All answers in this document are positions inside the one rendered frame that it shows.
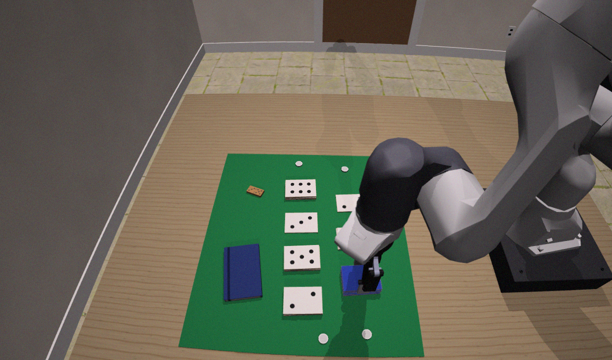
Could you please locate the green felt mat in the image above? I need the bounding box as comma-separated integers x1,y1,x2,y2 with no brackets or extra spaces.
178,153,425,357

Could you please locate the tan wooden domino tile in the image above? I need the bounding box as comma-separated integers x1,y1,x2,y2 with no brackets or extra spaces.
246,185,265,198

